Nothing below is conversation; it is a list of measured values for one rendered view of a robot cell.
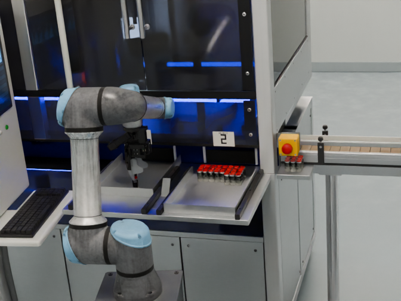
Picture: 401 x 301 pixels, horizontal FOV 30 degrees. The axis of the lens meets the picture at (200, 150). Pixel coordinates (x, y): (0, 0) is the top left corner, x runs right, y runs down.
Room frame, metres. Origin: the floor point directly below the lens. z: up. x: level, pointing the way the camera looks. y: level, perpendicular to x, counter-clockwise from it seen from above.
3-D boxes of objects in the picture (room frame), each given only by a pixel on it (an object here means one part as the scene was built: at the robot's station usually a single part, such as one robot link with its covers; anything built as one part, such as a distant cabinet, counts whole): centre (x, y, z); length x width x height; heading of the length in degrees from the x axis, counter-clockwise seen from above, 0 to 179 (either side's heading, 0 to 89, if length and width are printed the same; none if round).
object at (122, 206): (2.61, 0.12, 0.87); 0.70 x 0.48 x 0.02; 72
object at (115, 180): (2.73, 0.26, 0.90); 0.34 x 0.26 x 0.04; 162
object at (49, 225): (2.64, 0.69, 0.79); 0.45 x 0.28 x 0.03; 169
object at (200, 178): (2.62, -0.07, 0.90); 0.18 x 0.02 x 0.05; 72
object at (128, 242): (2.03, 0.24, 0.96); 0.13 x 0.12 x 0.14; 78
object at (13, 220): (2.64, 0.66, 0.82); 0.40 x 0.14 x 0.02; 169
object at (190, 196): (2.52, -0.03, 0.90); 0.34 x 0.26 x 0.04; 162
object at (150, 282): (2.03, 0.23, 0.84); 0.15 x 0.15 x 0.10
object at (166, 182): (2.50, 0.15, 0.91); 0.14 x 0.03 x 0.06; 162
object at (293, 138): (2.66, -0.34, 0.99); 0.08 x 0.07 x 0.07; 162
